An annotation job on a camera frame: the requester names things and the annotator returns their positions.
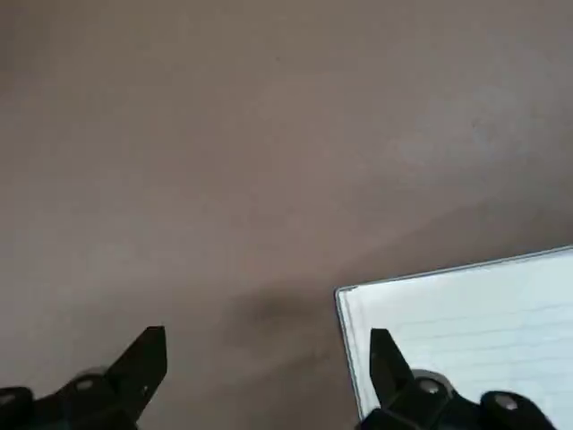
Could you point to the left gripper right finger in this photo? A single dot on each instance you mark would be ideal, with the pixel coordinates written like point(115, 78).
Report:
point(403, 403)

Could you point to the lined paper notebook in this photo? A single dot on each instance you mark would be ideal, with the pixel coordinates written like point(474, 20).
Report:
point(470, 322)

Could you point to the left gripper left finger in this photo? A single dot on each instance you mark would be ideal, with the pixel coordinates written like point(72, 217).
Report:
point(112, 385)

